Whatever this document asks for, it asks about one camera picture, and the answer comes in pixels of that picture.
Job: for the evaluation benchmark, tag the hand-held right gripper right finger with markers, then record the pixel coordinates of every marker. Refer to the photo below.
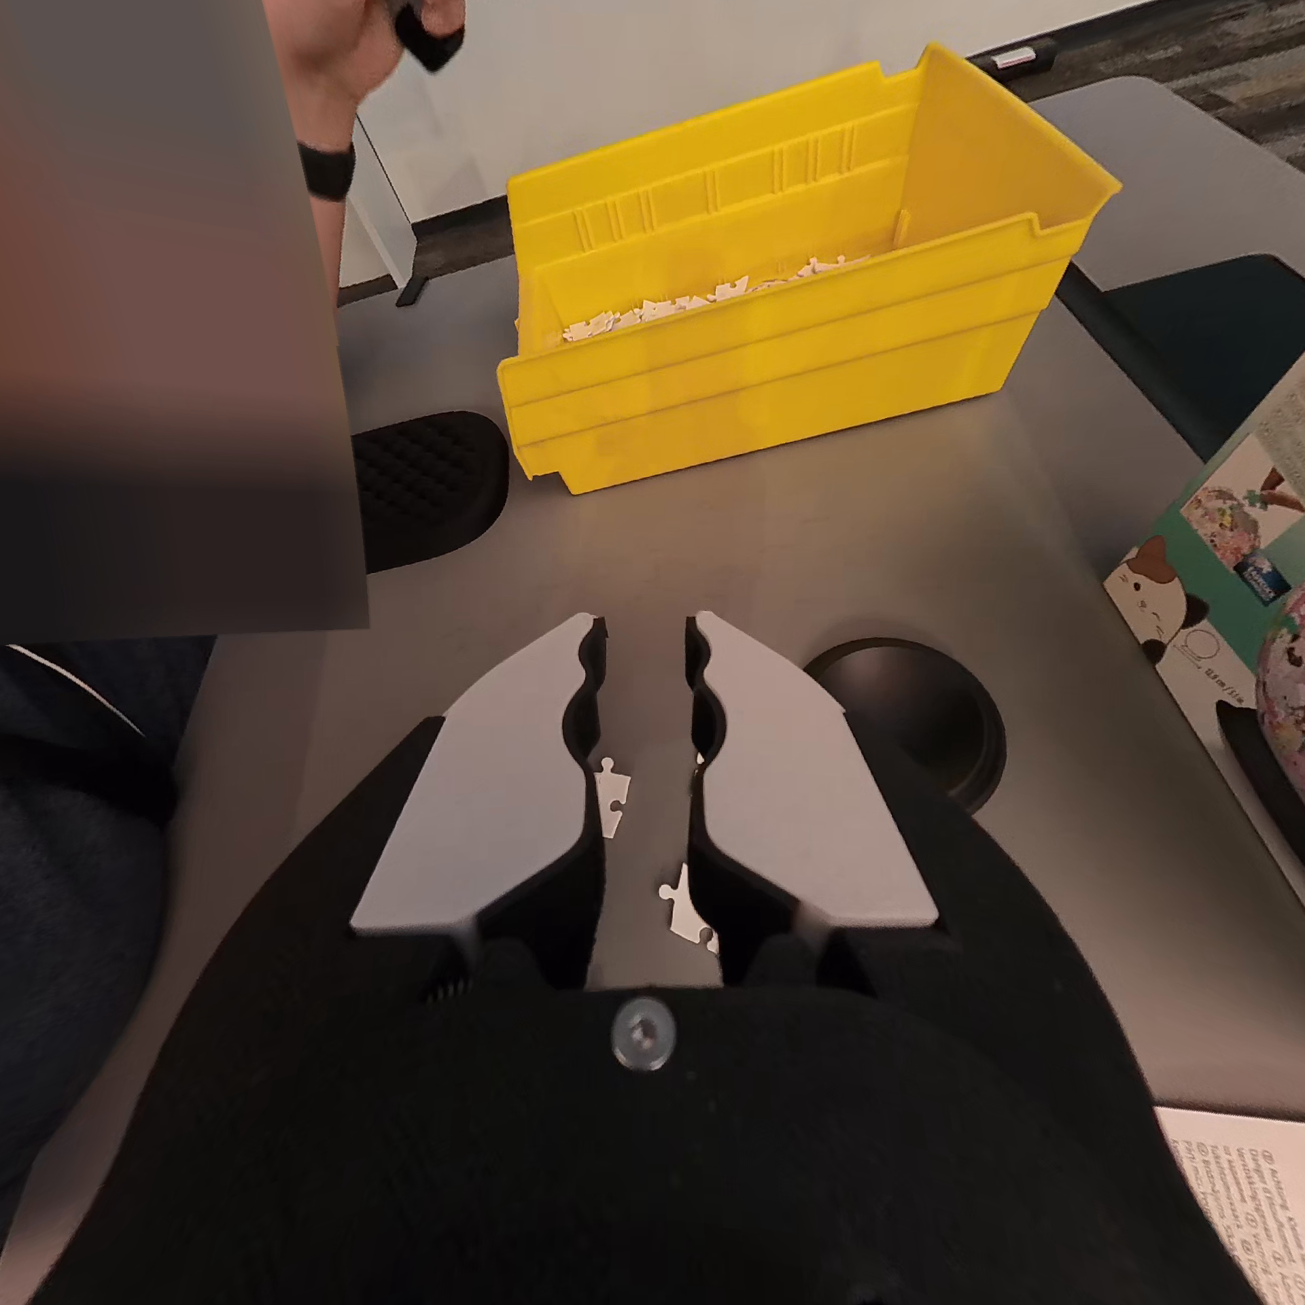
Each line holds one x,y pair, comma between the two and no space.
816,816

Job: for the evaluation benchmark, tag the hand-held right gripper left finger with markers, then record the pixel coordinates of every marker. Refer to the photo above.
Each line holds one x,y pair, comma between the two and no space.
474,816

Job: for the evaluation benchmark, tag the white jigsaw piece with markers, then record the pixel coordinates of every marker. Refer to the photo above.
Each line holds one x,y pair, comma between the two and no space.
614,796
690,908

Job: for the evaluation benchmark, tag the pile of puzzle pieces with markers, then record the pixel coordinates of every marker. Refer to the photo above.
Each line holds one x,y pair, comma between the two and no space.
694,302

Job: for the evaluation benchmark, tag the yellow plastic bin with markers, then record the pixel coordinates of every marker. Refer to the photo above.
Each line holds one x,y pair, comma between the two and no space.
776,327

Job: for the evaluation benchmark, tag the person's left forearm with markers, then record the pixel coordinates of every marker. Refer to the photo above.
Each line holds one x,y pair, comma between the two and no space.
328,242

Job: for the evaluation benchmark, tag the colourful puzzle box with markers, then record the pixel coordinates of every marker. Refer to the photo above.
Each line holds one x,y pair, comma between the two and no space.
1225,593

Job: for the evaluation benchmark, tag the person's left hand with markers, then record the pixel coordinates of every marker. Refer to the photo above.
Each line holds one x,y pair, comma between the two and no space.
338,63

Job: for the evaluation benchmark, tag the black wristband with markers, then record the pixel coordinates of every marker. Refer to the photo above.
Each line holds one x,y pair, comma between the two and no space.
327,170

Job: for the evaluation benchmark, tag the black quilted pad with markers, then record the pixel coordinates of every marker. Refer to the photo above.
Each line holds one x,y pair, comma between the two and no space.
433,490

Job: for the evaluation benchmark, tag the white printed leaflet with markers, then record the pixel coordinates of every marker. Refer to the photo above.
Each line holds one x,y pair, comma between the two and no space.
1248,1214

